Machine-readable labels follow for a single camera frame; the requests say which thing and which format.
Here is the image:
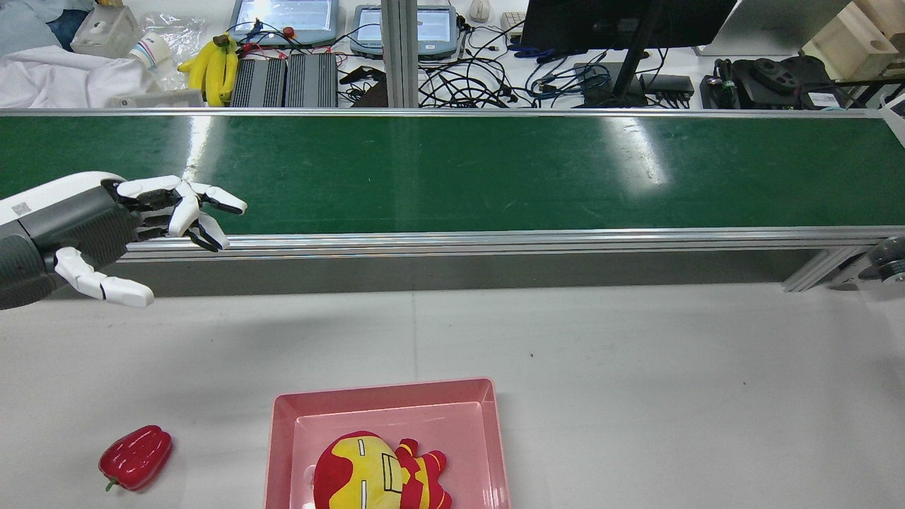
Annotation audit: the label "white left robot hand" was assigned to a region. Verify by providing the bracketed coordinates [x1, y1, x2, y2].
[0, 172, 248, 312]

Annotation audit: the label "red yellow plush toy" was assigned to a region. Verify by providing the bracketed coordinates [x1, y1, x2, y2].
[313, 430, 453, 509]

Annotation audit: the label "pink plastic basket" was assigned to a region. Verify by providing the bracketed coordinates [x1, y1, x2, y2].
[264, 378, 511, 509]

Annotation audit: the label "white cloth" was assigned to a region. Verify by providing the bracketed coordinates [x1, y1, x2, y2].
[0, 46, 160, 108]

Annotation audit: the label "striped paper cup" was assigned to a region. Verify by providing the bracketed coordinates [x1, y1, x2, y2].
[129, 32, 174, 70]

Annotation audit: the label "clear plastic container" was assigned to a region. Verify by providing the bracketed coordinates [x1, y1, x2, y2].
[71, 6, 142, 57]

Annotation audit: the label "blue cloth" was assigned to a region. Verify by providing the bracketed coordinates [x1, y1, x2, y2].
[0, 0, 93, 57]

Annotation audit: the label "yellow banana bunch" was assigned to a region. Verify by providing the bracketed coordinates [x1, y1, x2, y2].
[178, 34, 240, 107]

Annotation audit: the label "clear plastic bag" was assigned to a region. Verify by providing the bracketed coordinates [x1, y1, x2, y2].
[141, 14, 207, 71]

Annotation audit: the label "black ribbed power unit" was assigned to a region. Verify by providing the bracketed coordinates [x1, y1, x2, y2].
[285, 53, 339, 108]
[230, 55, 287, 108]

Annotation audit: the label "red bell pepper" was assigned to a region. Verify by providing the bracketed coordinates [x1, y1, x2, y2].
[98, 425, 173, 493]

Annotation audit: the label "grey teach pendant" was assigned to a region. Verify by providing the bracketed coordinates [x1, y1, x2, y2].
[228, 0, 340, 47]
[350, 4, 460, 61]

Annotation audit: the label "green conveyor belt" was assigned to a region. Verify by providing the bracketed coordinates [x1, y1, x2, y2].
[0, 107, 905, 292]

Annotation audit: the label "black monitor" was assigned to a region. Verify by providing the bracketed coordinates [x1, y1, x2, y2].
[520, 0, 737, 107]

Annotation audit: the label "black power brick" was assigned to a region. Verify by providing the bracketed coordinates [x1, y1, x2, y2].
[640, 73, 695, 100]

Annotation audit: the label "black mechanical device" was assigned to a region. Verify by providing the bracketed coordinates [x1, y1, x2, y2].
[700, 57, 849, 110]

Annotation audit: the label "silver laptop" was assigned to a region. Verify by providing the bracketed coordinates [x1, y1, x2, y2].
[693, 0, 849, 57]

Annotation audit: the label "light wooden box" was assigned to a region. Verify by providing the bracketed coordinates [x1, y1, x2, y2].
[802, 0, 905, 80]

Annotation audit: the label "aluminium frame post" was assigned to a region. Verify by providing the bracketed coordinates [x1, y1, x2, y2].
[380, 0, 419, 108]

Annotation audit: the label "tangled black cables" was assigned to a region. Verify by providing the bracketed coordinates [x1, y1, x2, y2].
[417, 21, 616, 108]

